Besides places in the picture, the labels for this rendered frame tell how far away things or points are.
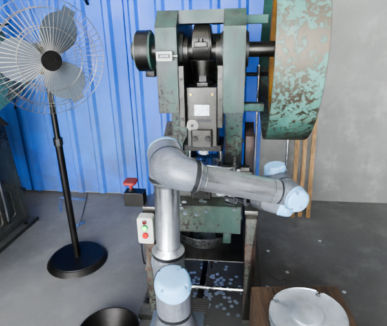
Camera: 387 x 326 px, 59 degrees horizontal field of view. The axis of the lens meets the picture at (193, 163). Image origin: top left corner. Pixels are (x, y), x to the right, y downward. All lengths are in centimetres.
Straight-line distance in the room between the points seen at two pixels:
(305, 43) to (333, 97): 171
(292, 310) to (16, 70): 165
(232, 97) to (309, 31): 46
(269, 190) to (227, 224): 66
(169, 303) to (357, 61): 234
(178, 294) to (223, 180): 39
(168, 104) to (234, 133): 48
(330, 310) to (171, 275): 68
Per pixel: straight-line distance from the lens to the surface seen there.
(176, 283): 114
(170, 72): 158
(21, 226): 302
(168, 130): 208
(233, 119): 190
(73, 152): 328
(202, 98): 162
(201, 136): 163
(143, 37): 166
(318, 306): 155
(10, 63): 195
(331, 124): 301
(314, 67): 130
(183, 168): 95
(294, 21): 129
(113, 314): 200
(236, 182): 100
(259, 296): 160
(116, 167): 320
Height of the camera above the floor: 141
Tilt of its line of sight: 21 degrees down
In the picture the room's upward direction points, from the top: 1 degrees counter-clockwise
